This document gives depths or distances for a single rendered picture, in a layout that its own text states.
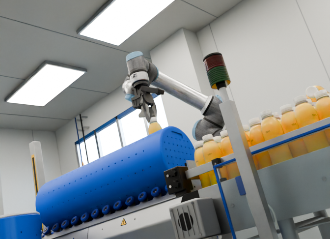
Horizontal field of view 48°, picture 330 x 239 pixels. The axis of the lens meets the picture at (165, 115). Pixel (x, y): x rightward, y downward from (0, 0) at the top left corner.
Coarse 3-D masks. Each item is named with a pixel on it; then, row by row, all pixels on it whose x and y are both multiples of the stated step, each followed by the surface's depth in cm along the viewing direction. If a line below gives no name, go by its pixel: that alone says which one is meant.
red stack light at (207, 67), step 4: (212, 56) 114; (216, 56) 114; (220, 56) 115; (204, 60) 116; (208, 60) 115; (212, 60) 114; (216, 60) 114; (220, 60) 114; (204, 64) 117; (208, 64) 115; (212, 64) 114; (216, 64) 113; (220, 64) 114; (224, 64) 115; (208, 68) 115
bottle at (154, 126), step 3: (150, 123) 174; (153, 123) 172; (156, 123) 172; (150, 126) 172; (153, 126) 171; (156, 126) 171; (159, 126) 172; (150, 129) 171; (153, 129) 171; (156, 129) 171; (159, 129) 171; (150, 132) 171; (153, 132) 170
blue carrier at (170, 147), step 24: (144, 144) 160; (168, 144) 158; (96, 168) 175; (120, 168) 164; (144, 168) 156; (168, 168) 151; (48, 192) 193; (72, 192) 180; (96, 192) 172; (120, 192) 165; (48, 216) 191; (72, 216) 185
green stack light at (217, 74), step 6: (222, 66) 114; (210, 72) 114; (216, 72) 113; (222, 72) 113; (210, 78) 114; (216, 78) 112; (222, 78) 112; (228, 78) 113; (210, 84) 114; (216, 84) 113; (228, 84) 116
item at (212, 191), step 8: (216, 184) 126; (192, 192) 130; (200, 192) 129; (208, 192) 127; (216, 192) 125; (184, 200) 132; (216, 200) 125; (216, 208) 124; (224, 216) 122; (224, 224) 122; (224, 232) 121
